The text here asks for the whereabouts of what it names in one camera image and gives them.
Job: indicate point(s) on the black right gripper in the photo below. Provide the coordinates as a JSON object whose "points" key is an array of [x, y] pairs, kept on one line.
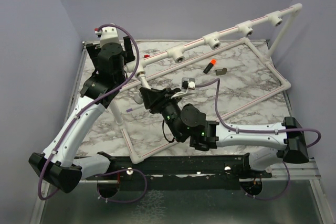
{"points": [[151, 97]]}

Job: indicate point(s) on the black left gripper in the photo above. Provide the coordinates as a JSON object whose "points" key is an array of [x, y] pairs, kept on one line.
{"points": [[128, 54]]}

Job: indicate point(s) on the white plastic water faucet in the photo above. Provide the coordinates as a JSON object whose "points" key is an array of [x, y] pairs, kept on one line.
{"points": [[138, 98]]}

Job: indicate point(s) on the white pipe frame with fittings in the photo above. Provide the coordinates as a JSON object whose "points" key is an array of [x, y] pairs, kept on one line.
{"points": [[255, 80]]}

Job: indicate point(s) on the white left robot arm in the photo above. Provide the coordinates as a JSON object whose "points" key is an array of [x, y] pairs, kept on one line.
{"points": [[57, 164]]}

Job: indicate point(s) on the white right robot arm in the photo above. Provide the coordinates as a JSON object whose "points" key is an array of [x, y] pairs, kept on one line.
{"points": [[279, 142]]}

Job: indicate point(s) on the white pen purple tip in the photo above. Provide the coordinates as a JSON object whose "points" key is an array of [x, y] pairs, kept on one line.
{"points": [[133, 109]]}

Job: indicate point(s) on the orange cap black highlighter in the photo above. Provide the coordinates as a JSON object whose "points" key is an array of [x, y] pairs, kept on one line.
{"points": [[209, 66]]}

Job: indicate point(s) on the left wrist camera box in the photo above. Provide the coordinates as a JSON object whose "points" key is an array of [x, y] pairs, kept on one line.
{"points": [[107, 35]]}

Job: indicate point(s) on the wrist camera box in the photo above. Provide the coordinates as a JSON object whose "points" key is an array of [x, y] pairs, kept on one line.
{"points": [[188, 86], [107, 35]]}

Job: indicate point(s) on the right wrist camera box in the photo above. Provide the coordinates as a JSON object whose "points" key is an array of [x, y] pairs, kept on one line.
{"points": [[188, 86]]}

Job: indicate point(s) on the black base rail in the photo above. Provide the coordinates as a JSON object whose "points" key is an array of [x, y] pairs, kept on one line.
{"points": [[179, 173]]}

